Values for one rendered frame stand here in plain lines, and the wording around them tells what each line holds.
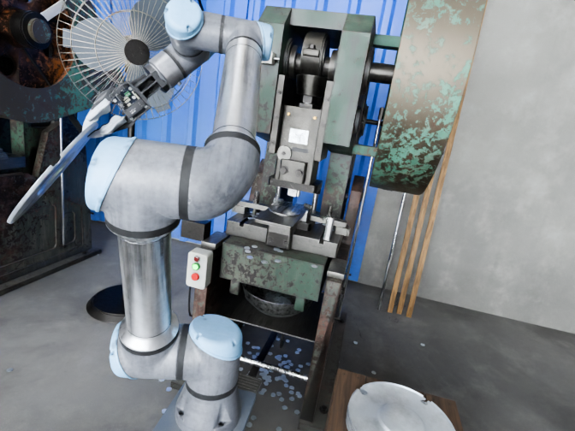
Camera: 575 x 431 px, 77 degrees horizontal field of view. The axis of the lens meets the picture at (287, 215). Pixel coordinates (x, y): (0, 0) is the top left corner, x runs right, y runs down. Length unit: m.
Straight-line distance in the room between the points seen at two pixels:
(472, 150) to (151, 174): 2.34
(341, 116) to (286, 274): 0.60
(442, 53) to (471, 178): 1.71
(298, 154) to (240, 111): 0.77
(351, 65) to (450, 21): 0.38
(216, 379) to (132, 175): 0.48
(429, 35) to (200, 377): 0.96
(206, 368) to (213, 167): 0.45
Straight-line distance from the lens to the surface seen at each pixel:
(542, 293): 3.04
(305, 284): 1.36
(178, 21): 0.83
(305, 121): 1.39
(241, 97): 0.67
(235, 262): 1.40
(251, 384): 1.50
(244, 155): 0.58
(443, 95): 1.07
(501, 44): 2.73
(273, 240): 1.39
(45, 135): 2.52
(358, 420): 1.14
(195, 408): 0.91
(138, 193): 0.55
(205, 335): 0.81
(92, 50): 1.84
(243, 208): 1.56
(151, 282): 0.68
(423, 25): 1.08
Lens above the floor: 1.15
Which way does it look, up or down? 16 degrees down
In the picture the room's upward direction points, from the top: 9 degrees clockwise
